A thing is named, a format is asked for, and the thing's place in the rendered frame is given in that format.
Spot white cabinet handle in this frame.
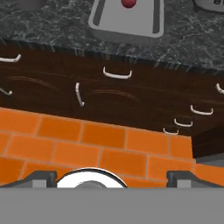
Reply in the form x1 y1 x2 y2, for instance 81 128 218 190
163 127 180 136
215 82 224 95
0 87 13 97
173 117 194 129
74 81 86 108
0 53 23 63
102 66 133 81
189 104 214 116

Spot dark wood cabinet run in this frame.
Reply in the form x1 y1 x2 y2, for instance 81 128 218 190
0 38 224 160

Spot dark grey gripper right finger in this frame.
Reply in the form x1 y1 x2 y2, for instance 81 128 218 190
165 170 224 189

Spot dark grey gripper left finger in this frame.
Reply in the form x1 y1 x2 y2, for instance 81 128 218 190
0 170 58 189

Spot red tomato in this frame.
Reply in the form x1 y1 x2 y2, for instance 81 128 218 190
121 0 137 9

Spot white round disc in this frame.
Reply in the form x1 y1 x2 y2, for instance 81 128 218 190
56 167 129 189

